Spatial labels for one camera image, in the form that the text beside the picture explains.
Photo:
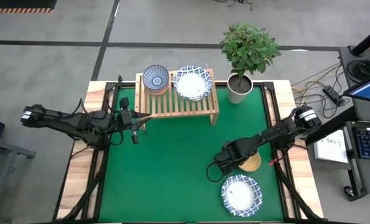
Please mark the wooden slatted shelf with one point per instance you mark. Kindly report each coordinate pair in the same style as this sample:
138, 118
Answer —
178, 109

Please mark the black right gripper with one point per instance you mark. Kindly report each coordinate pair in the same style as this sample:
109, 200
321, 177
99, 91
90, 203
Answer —
234, 154

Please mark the white plant pot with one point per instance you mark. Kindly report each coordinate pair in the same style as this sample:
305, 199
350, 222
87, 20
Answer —
234, 96

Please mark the white paper sheet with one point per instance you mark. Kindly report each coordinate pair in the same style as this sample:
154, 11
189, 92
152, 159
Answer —
331, 151

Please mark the black power strip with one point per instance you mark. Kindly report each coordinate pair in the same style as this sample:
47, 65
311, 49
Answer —
334, 96

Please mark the red clip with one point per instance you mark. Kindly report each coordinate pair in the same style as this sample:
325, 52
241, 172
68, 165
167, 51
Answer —
273, 162

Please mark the green leafy plant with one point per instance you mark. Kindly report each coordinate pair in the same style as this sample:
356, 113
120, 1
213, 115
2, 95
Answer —
250, 49

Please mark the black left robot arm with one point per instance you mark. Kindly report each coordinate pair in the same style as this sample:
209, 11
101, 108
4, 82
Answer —
79, 123

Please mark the black pole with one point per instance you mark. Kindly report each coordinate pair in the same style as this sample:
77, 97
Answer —
369, 40

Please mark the black keyboard blue backlight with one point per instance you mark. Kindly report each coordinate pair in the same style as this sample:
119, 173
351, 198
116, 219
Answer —
369, 143

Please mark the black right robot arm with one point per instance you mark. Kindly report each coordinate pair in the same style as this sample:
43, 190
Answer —
275, 132

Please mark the blue and orange patterned bowl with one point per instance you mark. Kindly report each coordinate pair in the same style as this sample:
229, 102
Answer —
155, 79

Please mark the round wooden coaster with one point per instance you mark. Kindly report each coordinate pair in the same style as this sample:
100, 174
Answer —
253, 163

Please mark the grey equipment cart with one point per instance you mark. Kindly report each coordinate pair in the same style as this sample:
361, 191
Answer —
368, 174

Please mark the orange black hazard tape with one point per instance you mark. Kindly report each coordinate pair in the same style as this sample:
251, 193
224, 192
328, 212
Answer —
16, 10

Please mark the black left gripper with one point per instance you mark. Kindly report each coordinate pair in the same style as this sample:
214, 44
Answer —
127, 119

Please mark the grey side desk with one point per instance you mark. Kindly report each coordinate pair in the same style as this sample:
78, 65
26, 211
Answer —
4, 146

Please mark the green table mat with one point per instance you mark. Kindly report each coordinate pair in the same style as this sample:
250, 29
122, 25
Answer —
172, 171

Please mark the blue floral paper bowl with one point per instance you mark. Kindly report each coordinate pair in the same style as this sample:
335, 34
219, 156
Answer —
192, 85
240, 196

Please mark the black floor mat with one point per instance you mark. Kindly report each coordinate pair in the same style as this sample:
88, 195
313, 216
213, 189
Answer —
16, 3

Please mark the black table frame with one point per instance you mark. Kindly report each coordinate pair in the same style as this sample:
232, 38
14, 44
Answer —
268, 86

